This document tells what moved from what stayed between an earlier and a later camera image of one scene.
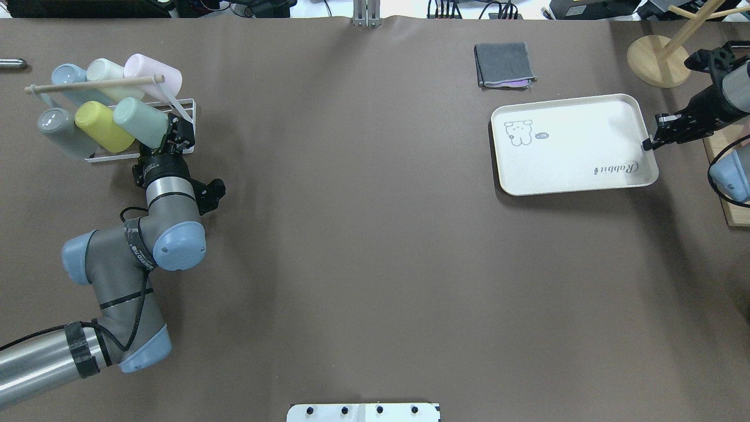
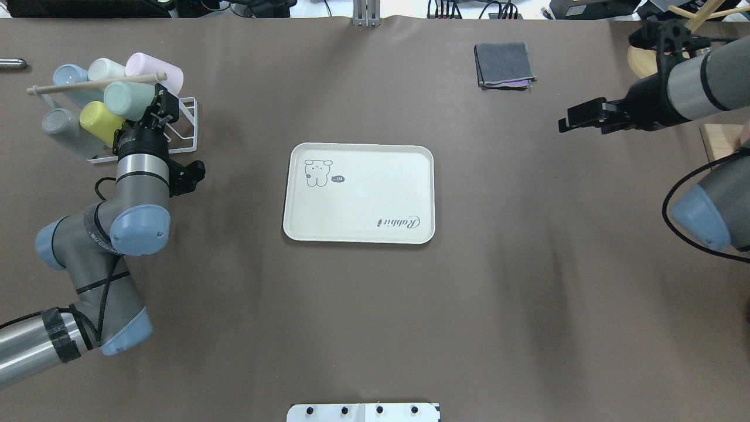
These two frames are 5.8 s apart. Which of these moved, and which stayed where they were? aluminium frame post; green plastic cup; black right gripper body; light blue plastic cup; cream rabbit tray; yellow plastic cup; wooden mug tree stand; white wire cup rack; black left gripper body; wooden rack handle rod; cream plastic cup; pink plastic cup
Moved: green plastic cup; cream rabbit tray; black right gripper body; black left gripper body
Stayed: pink plastic cup; white wire cup rack; light blue plastic cup; wooden mug tree stand; cream plastic cup; yellow plastic cup; aluminium frame post; wooden rack handle rod
